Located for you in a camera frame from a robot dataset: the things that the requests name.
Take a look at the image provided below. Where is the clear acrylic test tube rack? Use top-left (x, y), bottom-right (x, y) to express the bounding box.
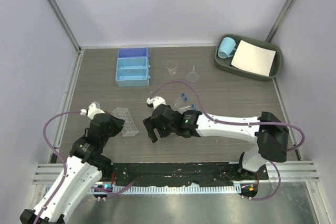
top-left (112, 107), bottom-right (139, 137)

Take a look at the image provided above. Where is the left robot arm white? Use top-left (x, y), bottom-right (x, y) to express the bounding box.
top-left (19, 112), bottom-right (124, 223)

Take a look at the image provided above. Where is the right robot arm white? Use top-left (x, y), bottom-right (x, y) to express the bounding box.
top-left (143, 104), bottom-right (289, 179)

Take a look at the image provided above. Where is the translucent plastic funnel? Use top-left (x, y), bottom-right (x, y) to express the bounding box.
top-left (186, 66), bottom-right (198, 82)

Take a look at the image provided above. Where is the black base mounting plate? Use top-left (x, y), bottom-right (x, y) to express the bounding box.
top-left (99, 162), bottom-right (269, 187)

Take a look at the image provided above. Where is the clear glass beaker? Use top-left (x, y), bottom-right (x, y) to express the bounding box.
top-left (166, 61), bottom-right (177, 76)

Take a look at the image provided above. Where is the blue three-compartment organizer bin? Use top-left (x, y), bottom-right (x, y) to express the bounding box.
top-left (115, 47), bottom-right (151, 87)

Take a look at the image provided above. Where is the dark green plastic tray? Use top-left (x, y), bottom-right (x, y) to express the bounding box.
top-left (214, 34), bottom-right (283, 81)

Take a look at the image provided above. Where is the light blue mug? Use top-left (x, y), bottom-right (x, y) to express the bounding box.
top-left (217, 37), bottom-right (236, 59)

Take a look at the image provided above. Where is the white paper sheet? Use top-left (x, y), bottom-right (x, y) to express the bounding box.
top-left (231, 40), bottom-right (276, 76)

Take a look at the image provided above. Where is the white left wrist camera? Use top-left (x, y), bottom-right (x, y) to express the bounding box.
top-left (80, 101), bottom-right (104, 120)

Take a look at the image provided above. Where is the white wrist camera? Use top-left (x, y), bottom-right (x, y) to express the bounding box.
top-left (80, 101), bottom-right (104, 120)
top-left (146, 96), bottom-right (166, 110)

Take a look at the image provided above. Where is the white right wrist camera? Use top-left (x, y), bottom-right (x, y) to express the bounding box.
top-left (146, 96), bottom-right (166, 110)

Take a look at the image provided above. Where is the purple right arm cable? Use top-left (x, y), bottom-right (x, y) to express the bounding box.
top-left (149, 80), bottom-right (306, 201)

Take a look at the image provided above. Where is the white slotted cable duct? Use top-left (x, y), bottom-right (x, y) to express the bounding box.
top-left (88, 183), bottom-right (241, 196)

